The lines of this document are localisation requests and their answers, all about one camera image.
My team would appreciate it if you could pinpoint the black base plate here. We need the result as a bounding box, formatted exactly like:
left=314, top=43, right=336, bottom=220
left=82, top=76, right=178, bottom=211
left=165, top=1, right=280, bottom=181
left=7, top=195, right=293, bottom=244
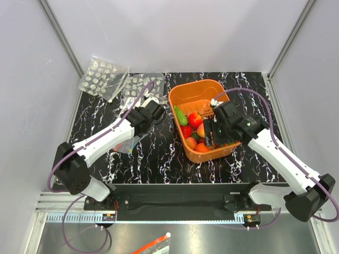
left=84, top=184, right=271, bottom=223

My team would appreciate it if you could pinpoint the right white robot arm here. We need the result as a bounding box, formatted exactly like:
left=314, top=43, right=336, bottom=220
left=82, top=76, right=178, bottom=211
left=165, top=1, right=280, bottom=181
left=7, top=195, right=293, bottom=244
left=205, top=99, right=335, bottom=222

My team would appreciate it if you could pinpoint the dotted clear bag middle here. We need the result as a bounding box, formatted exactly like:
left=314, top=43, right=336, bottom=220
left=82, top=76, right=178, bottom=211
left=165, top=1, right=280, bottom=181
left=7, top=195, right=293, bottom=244
left=120, top=72, right=167, bottom=109

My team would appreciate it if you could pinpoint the dotted clear bag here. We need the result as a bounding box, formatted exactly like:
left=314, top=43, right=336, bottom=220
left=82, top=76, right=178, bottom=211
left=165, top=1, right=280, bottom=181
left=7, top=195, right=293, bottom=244
left=78, top=57, right=130, bottom=103
left=120, top=72, right=167, bottom=109

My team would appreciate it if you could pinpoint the blue zipper clear bag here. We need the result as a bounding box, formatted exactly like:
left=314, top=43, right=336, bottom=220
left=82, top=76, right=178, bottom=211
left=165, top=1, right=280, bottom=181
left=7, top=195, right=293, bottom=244
left=116, top=134, right=148, bottom=154

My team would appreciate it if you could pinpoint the pink apple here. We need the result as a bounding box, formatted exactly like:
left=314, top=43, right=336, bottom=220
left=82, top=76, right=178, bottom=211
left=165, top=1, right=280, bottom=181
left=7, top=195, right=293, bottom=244
left=185, top=137, right=197, bottom=150

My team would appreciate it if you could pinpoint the red zipper bag foreground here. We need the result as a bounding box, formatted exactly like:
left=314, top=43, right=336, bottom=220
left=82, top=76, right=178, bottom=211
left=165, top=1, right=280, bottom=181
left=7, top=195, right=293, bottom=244
left=132, top=232, right=171, bottom=254

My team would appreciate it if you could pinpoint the peach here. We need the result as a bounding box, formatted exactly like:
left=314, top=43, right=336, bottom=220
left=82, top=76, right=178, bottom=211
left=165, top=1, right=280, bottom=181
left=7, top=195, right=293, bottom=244
left=197, top=123, right=205, bottom=138

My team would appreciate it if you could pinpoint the orange fruit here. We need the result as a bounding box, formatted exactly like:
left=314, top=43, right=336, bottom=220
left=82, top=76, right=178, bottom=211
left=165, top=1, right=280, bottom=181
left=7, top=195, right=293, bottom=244
left=194, top=143, right=211, bottom=152

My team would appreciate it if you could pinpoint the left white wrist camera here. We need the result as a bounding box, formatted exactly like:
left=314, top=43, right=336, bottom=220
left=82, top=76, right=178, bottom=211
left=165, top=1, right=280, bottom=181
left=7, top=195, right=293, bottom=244
left=141, top=97, right=159, bottom=108

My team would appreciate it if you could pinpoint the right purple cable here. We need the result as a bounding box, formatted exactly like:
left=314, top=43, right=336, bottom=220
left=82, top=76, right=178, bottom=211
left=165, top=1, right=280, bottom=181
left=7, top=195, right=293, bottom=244
left=213, top=88, right=339, bottom=230

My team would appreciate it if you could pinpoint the red zipper clear bag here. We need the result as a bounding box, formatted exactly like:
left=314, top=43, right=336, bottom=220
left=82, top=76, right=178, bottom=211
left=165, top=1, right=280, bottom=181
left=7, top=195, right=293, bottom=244
left=113, top=142, right=123, bottom=151

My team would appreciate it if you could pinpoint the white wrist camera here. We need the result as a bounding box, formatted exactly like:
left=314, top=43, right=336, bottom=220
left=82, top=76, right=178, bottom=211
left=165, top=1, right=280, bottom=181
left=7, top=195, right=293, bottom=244
left=210, top=98, right=222, bottom=108
left=141, top=97, right=159, bottom=108

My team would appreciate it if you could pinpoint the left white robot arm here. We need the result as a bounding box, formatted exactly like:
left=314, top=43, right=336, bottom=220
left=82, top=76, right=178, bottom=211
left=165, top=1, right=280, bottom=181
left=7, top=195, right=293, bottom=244
left=52, top=98, right=165, bottom=210

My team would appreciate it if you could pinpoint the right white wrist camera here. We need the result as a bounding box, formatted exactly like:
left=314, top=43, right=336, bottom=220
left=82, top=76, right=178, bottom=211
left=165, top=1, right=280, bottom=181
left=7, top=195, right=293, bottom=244
left=210, top=98, right=222, bottom=108

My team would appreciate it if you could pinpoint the dotted clear bag far left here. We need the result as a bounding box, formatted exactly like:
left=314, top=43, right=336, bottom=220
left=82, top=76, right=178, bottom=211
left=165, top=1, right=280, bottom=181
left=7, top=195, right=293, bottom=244
left=78, top=57, right=130, bottom=103

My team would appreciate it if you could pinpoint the orange plastic basket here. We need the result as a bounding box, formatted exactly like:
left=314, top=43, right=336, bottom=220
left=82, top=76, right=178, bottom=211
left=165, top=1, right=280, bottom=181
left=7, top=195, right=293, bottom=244
left=168, top=79, right=240, bottom=163

